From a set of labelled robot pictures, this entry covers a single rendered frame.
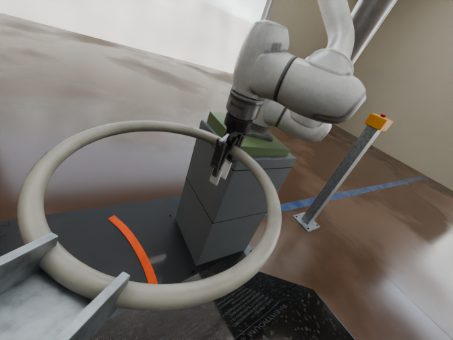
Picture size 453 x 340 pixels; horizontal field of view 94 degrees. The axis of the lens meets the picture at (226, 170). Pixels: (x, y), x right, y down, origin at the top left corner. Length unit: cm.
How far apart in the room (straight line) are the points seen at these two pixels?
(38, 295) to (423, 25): 744
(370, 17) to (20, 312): 101
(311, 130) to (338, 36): 49
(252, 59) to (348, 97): 21
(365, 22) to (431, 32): 638
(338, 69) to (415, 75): 657
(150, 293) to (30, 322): 12
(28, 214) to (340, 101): 55
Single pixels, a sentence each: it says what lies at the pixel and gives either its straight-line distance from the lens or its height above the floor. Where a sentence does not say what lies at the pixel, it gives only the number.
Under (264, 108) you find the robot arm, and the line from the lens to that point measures 102.
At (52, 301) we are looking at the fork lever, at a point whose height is 90.
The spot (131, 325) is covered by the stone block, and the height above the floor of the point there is 66.
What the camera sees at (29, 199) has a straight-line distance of 43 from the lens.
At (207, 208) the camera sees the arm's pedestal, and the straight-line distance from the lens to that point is 116.
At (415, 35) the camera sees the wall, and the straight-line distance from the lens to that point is 737.
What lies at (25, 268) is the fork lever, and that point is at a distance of 36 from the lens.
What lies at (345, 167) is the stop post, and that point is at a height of 65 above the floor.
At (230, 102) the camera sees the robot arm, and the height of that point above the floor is 107.
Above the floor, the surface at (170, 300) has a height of 91.
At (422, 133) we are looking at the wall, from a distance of 679.
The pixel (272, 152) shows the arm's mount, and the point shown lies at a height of 82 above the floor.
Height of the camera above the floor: 120
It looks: 31 degrees down
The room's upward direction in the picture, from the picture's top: 21 degrees clockwise
